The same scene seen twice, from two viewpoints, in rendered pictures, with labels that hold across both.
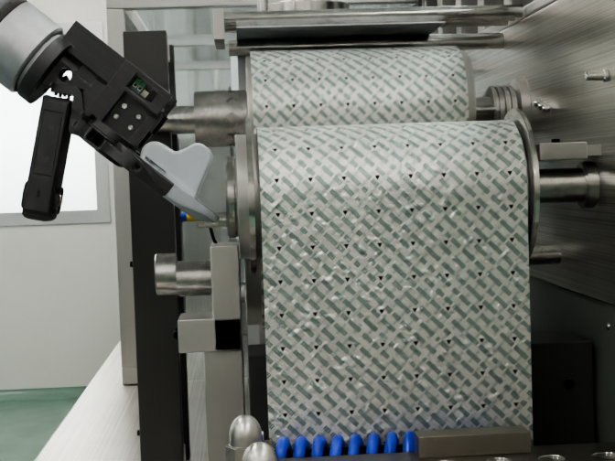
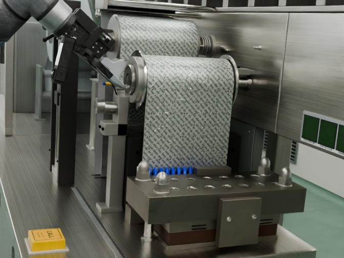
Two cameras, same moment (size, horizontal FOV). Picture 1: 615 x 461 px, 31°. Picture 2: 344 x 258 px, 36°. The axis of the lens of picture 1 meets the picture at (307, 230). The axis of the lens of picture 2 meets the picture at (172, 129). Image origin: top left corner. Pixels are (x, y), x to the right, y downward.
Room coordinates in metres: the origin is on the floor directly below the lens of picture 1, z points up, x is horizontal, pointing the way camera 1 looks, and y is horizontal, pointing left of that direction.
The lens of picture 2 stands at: (-0.26, 0.39, 1.38)
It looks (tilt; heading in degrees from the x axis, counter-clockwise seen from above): 11 degrees down; 341
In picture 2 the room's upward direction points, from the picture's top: 4 degrees clockwise
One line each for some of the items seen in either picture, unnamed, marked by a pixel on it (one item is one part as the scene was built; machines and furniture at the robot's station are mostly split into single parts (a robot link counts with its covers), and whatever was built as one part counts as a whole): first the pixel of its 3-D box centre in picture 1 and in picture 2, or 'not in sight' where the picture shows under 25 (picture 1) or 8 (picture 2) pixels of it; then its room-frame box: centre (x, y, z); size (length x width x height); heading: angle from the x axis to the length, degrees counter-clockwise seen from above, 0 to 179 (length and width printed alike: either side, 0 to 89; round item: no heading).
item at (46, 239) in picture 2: not in sight; (46, 239); (0.85, 0.28, 0.91); 0.07 x 0.07 x 0.02; 3
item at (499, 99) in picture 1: (493, 110); (200, 45); (1.29, -0.22, 1.33); 0.07 x 0.07 x 0.07; 3
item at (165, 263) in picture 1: (166, 273); (99, 105); (1.05, 0.14, 1.18); 0.04 x 0.02 x 0.04; 3
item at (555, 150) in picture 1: (562, 149); (240, 70); (1.04, -0.24, 1.28); 0.06 x 0.05 x 0.02; 93
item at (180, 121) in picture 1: (168, 120); not in sight; (1.27, 0.15, 1.33); 0.06 x 0.03 x 0.03; 93
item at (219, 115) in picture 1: (221, 118); (101, 40); (1.27, 0.09, 1.33); 0.06 x 0.06 x 0.06; 3
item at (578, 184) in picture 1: (556, 186); (237, 82); (1.04, -0.24, 1.25); 0.07 x 0.04 x 0.04; 93
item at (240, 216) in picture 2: not in sight; (238, 221); (0.76, -0.14, 0.96); 0.10 x 0.03 x 0.11; 93
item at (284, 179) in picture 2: not in sight; (285, 175); (0.82, -0.28, 1.05); 0.04 x 0.04 x 0.04
